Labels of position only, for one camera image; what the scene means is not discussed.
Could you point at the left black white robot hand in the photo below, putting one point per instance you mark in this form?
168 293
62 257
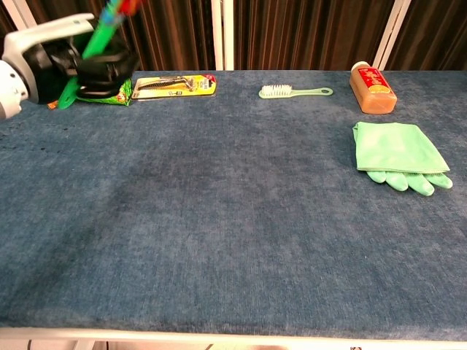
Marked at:
44 34

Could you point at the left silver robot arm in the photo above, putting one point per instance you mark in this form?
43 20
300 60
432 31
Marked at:
9 91

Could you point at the crumpled green snack bag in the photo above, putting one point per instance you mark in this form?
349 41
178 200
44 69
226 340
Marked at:
122 95

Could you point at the yellow razor blister pack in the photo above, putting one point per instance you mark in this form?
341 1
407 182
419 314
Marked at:
175 87

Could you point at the light green brush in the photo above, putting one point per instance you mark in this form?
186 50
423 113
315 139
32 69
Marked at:
277 91

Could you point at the dark brown curtain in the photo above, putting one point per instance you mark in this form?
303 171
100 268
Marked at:
299 33

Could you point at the blue table cover cloth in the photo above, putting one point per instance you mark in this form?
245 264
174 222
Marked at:
233 218

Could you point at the brown drink bottle red label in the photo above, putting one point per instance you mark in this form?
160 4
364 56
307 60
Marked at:
374 93

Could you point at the folded green cloth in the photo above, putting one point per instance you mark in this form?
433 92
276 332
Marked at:
397 149

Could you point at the green rubber glove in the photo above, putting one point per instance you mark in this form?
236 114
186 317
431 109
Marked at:
419 184

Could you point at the white frame post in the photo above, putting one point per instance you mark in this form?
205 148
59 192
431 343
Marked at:
18 12
390 36
222 40

